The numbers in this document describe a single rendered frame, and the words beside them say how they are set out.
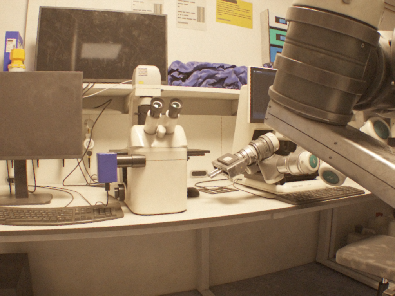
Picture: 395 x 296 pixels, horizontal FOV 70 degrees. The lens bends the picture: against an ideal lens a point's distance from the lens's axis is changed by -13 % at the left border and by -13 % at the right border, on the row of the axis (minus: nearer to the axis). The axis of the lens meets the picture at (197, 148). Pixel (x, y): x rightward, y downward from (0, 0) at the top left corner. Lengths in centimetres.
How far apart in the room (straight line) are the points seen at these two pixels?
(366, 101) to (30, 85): 117
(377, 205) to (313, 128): 281
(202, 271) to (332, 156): 171
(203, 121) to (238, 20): 81
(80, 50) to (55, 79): 43
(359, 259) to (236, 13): 176
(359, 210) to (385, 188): 263
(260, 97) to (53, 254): 141
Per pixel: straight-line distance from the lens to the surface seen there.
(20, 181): 140
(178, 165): 108
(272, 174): 128
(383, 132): 97
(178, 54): 210
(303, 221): 250
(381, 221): 287
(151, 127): 106
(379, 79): 48
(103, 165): 101
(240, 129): 169
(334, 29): 39
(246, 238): 223
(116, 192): 121
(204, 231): 194
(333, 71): 39
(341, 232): 285
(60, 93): 132
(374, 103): 51
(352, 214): 290
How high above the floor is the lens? 103
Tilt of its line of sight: 3 degrees down
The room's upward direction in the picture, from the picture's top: straight up
